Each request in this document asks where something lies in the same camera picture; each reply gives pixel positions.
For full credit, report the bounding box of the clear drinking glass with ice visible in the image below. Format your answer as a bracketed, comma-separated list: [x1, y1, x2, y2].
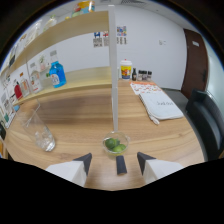
[16, 107, 57, 153]

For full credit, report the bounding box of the black chair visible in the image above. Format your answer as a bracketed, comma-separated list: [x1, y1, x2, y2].
[185, 88, 224, 162]

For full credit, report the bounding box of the brown door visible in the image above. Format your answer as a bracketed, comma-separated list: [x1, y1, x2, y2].
[181, 28, 210, 100]

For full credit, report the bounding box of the white zip pouch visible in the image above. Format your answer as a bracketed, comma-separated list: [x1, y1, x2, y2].
[137, 91, 185, 126]

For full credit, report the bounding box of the glass bowl of limes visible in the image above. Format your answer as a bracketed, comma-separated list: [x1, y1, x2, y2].
[101, 130, 131, 158]

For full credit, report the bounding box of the clear bottle with orange cap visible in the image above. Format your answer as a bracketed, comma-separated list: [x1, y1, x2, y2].
[18, 72, 31, 98]

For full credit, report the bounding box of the white frame wooden shelf rack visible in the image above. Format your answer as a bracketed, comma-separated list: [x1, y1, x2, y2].
[0, 3, 120, 133]

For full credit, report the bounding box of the yellow cup with white lid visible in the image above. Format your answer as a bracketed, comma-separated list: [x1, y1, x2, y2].
[119, 58, 133, 81]

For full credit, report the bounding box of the blue liquid bottle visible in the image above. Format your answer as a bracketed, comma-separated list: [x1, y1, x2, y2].
[48, 50, 68, 89]

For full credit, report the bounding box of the clear bottle with green cap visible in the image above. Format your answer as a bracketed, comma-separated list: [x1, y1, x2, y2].
[44, 14, 58, 32]

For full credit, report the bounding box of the orange printed booklet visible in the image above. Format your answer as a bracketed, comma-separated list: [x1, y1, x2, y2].
[129, 81, 164, 97]

